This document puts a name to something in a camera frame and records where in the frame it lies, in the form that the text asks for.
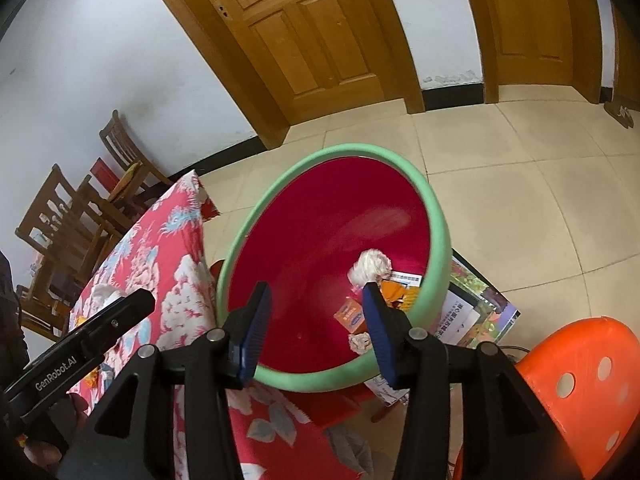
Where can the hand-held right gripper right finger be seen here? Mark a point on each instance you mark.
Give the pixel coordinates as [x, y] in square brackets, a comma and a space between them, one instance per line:
[380, 335]

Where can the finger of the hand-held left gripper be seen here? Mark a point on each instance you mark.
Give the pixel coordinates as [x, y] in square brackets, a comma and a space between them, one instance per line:
[122, 317]

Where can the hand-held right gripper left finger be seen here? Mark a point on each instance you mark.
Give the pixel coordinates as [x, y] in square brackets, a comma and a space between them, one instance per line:
[255, 330]

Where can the orange medicine box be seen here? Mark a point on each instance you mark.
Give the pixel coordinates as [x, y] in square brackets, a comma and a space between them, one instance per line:
[349, 317]

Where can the orange snack packet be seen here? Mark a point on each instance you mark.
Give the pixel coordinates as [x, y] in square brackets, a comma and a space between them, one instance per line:
[397, 296]

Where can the white and blue medicine box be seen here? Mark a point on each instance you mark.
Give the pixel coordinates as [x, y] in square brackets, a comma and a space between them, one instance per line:
[406, 278]

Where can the red basin with green rim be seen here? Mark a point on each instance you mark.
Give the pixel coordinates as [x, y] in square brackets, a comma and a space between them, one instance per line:
[310, 240]

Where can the person's left hand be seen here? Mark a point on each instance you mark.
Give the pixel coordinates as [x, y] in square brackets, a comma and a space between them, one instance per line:
[45, 455]

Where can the red floral tablecloth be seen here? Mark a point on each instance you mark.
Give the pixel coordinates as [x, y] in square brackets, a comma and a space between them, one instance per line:
[165, 260]

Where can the person's dark jacket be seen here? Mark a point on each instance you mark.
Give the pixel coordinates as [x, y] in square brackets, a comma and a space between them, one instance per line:
[10, 305]

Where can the yellow seat cushion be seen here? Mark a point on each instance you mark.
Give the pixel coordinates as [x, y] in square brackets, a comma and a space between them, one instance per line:
[126, 178]

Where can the wooden chair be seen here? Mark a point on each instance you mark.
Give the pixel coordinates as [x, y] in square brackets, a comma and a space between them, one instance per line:
[50, 195]
[117, 140]

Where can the orange plastic stool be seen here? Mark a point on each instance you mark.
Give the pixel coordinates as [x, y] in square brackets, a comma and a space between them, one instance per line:
[580, 345]

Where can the wooden panel door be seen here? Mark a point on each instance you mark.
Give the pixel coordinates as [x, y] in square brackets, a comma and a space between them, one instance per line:
[310, 35]
[530, 10]

